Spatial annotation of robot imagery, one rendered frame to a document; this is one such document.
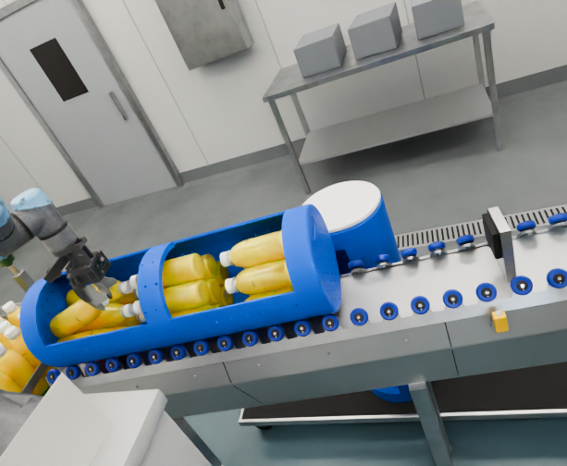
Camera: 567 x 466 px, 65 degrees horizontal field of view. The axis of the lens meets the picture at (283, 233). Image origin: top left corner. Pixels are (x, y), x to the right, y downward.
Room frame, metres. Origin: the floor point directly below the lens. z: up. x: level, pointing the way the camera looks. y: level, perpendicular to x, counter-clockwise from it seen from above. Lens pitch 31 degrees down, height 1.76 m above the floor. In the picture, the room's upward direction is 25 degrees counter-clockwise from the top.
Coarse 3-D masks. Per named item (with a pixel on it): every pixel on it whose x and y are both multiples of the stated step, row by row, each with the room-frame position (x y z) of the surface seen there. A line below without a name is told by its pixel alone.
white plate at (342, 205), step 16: (320, 192) 1.35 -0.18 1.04; (336, 192) 1.30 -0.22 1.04; (352, 192) 1.26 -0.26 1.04; (368, 192) 1.22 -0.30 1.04; (320, 208) 1.25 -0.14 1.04; (336, 208) 1.21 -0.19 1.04; (352, 208) 1.17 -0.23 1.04; (368, 208) 1.13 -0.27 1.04; (336, 224) 1.13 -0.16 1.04; (352, 224) 1.09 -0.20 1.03
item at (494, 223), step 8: (496, 208) 0.82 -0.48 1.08; (488, 216) 0.81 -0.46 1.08; (496, 216) 0.80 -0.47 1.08; (488, 224) 0.79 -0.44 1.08; (496, 224) 0.77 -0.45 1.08; (504, 224) 0.76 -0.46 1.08; (488, 232) 0.78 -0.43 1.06; (496, 232) 0.75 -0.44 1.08; (504, 232) 0.74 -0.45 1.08; (488, 240) 0.80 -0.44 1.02; (496, 240) 0.75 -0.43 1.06; (504, 240) 0.74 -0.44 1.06; (496, 248) 0.75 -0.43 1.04; (504, 248) 0.74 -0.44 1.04; (512, 248) 0.73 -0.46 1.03; (496, 256) 0.75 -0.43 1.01; (504, 256) 0.74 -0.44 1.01; (512, 256) 0.74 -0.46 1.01; (504, 264) 0.74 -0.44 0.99; (512, 264) 0.74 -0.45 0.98; (504, 272) 0.75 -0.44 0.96; (512, 272) 0.74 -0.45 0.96
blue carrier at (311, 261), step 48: (192, 240) 1.14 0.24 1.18; (240, 240) 1.13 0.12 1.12; (288, 240) 0.87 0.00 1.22; (48, 288) 1.25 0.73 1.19; (144, 288) 0.98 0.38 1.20; (336, 288) 0.89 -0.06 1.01; (48, 336) 1.14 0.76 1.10; (96, 336) 1.00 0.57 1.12; (144, 336) 0.95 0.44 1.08; (192, 336) 0.92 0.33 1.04
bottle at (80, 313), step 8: (72, 304) 1.12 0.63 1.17; (80, 304) 1.08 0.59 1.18; (88, 304) 1.07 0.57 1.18; (64, 312) 1.11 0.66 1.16; (72, 312) 1.08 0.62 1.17; (80, 312) 1.06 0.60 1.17; (88, 312) 1.06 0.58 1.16; (96, 312) 1.06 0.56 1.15; (56, 320) 1.12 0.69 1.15; (64, 320) 1.09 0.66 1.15; (72, 320) 1.08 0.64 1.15; (80, 320) 1.06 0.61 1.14; (88, 320) 1.06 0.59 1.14; (56, 328) 1.10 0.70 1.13; (64, 328) 1.09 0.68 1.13; (72, 328) 1.08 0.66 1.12; (80, 328) 1.10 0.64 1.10; (56, 336) 1.11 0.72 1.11; (64, 336) 1.10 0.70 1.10
